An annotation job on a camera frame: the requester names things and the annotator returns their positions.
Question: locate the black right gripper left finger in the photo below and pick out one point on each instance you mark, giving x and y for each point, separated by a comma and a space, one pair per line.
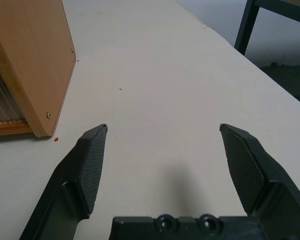
72, 190

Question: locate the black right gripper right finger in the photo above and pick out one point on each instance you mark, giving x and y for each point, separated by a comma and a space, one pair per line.
277, 200

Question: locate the ribbed glass sliding door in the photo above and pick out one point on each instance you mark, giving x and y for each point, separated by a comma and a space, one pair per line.
0, 100

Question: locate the brown wooden cabinet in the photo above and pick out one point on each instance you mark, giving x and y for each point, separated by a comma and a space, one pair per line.
40, 62

